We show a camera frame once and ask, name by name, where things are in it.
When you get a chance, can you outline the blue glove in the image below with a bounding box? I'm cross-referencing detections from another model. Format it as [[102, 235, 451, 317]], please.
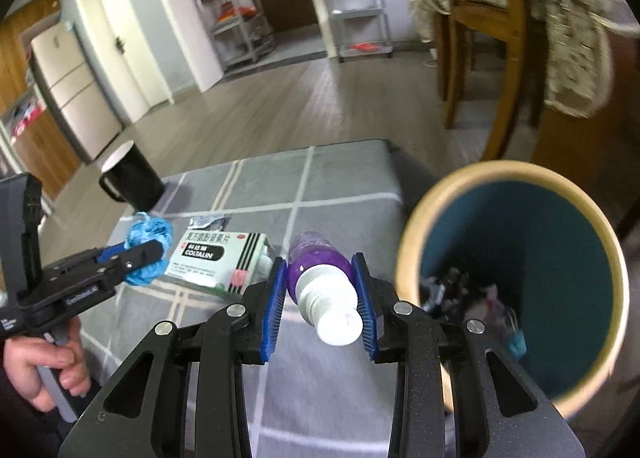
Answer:
[[124, 212, 174, 287]]

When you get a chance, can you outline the purple spray bottle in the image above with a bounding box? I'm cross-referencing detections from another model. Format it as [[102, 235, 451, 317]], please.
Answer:
[[288, 232, 363, 346]]

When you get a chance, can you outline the green white medicine box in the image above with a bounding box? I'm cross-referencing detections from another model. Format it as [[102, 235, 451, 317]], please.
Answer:
[[165, 230, 276, 297]]

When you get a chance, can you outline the black plastic bag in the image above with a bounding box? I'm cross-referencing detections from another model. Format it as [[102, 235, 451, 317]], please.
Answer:
[[419, 267, 469, 322]]

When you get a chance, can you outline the silver foil sachet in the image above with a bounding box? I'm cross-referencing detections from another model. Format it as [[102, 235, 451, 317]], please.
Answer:
[[188, 213, 230, 232]]

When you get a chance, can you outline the blue face mask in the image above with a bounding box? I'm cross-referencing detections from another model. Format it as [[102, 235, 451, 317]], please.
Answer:
[[503, 307, 527, 360]]

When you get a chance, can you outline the teal trash bin beige rim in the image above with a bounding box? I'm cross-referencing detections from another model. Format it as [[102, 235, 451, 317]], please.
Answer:
[[394, 160, 629, 419]]

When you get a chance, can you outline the person's left hand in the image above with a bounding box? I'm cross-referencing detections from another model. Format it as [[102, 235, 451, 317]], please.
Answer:
[[3, 317, 91, 412]]

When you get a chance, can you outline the black mug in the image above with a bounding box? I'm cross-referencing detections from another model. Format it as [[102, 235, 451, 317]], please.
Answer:
[[99, 140, 165, 212]]

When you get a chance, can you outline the wooden cabinet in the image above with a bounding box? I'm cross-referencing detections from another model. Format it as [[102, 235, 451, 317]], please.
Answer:
[[1, 0, 81, 200]]

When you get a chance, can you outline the beige refrigerator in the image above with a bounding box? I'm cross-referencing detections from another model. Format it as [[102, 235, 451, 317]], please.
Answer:
[[29, 22, 122, 163]]

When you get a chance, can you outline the white door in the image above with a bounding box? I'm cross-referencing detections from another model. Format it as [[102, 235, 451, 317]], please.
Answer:
[[100, 0, 170, 121]]

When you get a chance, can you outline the metal storage shelf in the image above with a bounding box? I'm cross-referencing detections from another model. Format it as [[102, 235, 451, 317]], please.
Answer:
[[195, 0, 276, 70]]

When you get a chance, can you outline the wooden chair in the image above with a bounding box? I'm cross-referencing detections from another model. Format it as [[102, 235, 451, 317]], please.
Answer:
[[432, 0, 532, 161]]

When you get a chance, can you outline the lace tablecloth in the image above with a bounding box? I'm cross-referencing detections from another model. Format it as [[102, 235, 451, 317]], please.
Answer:
[[409, 0, 639, 118]]

